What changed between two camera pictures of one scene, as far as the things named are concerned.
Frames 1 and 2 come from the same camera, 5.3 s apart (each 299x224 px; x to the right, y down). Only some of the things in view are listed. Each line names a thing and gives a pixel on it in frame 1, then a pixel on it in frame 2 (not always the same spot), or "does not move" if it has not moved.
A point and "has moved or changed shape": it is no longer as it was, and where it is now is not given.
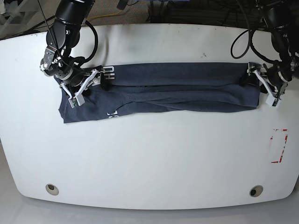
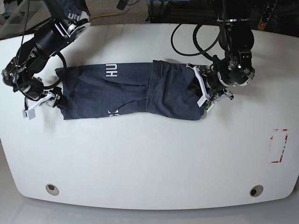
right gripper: x=274 y=79 -> x=213 y=88
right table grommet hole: x=256 y=191 does not move
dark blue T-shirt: x=164 y=88 has moved or changed shape
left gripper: x=74 y=81 -> x=39 y=97
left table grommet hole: x=52 y=189 does not move
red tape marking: x=282 y=151 does not move
